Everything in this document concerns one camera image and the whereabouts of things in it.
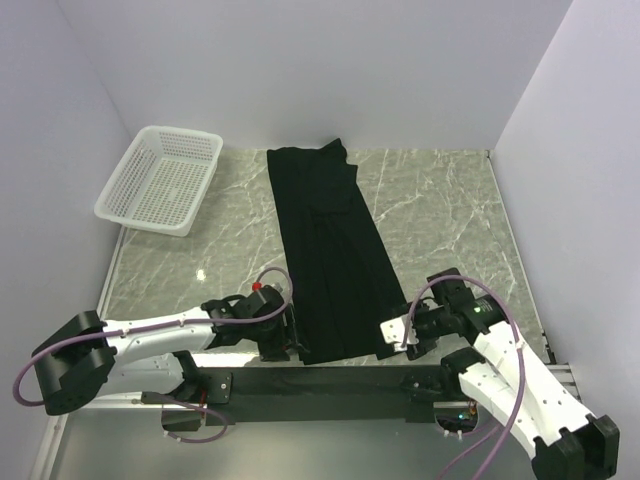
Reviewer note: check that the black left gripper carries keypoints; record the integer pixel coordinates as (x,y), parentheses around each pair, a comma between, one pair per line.
(285,338)

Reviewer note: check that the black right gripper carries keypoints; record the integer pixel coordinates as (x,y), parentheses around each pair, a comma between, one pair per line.
(425,344)

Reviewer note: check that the black t shirt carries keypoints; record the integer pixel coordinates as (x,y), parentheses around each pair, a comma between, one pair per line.
(344,282)

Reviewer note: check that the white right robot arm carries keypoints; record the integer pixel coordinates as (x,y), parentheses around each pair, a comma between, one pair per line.
(500,372)

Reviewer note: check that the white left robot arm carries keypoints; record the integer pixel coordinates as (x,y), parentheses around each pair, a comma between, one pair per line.
(89,357)

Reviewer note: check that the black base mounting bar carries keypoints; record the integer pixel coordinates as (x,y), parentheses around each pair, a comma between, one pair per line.
(272,394)

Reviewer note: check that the white plastic basket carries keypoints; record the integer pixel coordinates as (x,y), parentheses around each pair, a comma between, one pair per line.
(161,180)

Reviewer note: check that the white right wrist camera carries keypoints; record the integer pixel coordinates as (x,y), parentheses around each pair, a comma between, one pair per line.
(397,333)

